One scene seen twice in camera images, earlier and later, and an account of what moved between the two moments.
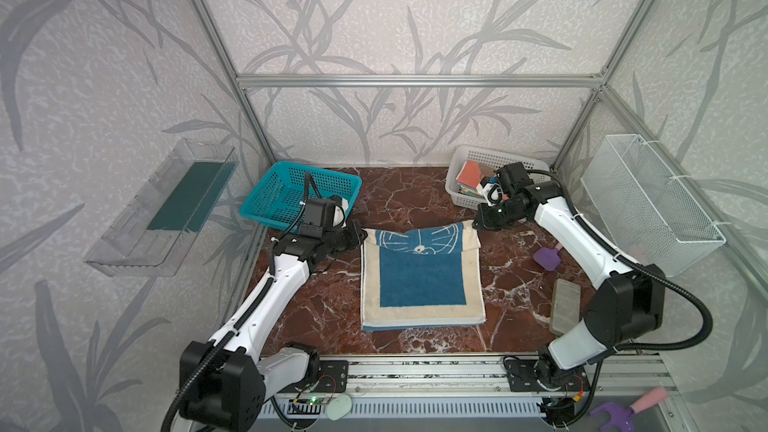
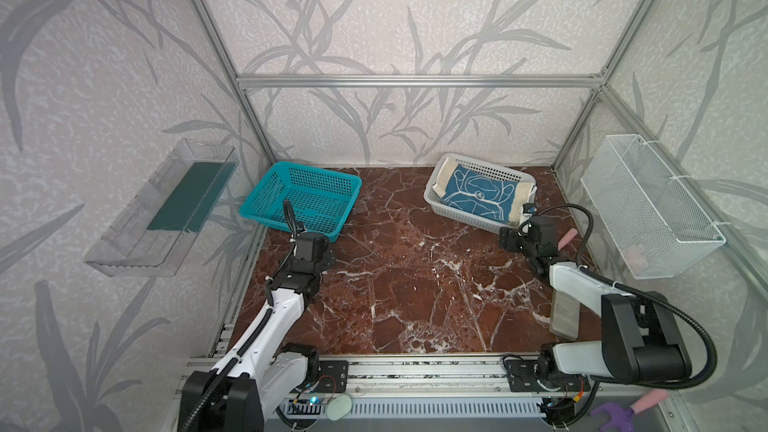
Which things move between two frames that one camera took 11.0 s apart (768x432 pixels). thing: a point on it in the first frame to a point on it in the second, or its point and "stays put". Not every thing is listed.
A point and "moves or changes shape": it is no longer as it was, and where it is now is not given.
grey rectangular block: (565, 306) stays put
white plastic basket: (495, 157) moves or changes shape
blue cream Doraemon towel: (426, 277) to (490, 195)
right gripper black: (486, 217) to (512, 238)
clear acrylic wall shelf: (148, 235) stays put
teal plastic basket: (279, 196) stays put
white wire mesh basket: (645, 212) stays put
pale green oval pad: (339, 407) stays put
